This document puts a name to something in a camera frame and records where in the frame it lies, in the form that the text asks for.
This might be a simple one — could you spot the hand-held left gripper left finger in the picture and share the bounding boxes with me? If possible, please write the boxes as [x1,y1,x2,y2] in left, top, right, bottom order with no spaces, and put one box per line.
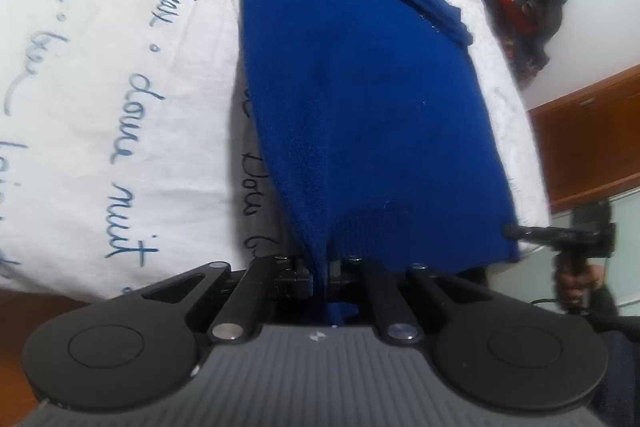
[127,256,317,344]

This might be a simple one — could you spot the wooden cabinet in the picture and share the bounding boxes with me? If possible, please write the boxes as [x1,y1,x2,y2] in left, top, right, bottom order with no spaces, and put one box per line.
[529,64,640,212]

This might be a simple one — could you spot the red cloth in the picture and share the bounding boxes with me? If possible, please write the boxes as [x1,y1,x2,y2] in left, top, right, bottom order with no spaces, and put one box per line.
[492,0,533,35]

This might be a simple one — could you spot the person's right hand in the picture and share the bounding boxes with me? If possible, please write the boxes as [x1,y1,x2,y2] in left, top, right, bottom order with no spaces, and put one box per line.
[554,263,607,310]

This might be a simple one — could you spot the blue knit sweater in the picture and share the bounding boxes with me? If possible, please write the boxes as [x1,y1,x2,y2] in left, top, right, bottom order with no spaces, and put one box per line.
[239,0,521,275]

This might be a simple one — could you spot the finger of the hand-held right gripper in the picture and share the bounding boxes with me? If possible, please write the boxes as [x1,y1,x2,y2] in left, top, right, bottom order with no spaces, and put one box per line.
[504,224,571,244]

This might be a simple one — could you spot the white script-print bed cover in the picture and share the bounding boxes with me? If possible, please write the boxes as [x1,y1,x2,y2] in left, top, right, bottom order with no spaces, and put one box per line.
[0,0,321,300]

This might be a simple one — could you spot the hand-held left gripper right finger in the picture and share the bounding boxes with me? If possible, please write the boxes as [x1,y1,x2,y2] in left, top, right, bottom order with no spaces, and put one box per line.
[326,255,496,343]

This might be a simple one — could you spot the person's right forearm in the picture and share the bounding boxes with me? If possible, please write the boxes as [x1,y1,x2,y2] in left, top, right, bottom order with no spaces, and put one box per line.
[586,283,640,344]

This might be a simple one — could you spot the person's dark pants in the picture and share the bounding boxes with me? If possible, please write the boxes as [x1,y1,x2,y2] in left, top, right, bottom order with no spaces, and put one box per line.
[594,329,640,427]

